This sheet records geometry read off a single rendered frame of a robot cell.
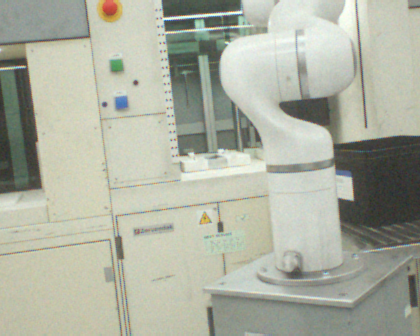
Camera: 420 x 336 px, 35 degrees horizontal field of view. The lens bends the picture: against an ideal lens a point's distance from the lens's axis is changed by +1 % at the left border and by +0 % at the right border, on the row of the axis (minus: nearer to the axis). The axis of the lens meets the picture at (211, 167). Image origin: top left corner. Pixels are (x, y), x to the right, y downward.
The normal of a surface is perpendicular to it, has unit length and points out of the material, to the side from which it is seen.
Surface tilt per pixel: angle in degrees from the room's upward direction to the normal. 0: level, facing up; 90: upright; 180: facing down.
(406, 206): 90
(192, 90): 90
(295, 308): 90
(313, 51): 74
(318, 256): 90
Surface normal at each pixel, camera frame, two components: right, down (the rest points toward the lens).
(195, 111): 0.17, 0.08
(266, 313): -0.57, 0.14
